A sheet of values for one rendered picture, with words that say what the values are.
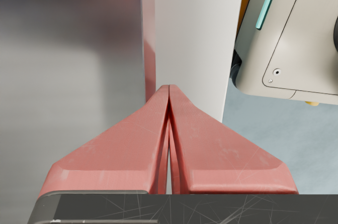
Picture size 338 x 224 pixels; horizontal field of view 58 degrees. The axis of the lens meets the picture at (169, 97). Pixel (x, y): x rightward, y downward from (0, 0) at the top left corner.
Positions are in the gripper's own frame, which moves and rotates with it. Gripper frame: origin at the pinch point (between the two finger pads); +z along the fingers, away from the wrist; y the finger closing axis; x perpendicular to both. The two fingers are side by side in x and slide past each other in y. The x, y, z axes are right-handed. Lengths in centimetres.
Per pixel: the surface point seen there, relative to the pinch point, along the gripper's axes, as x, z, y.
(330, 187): 133, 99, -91
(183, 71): 0.2, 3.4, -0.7
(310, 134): 92, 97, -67
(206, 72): 0.3, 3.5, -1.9
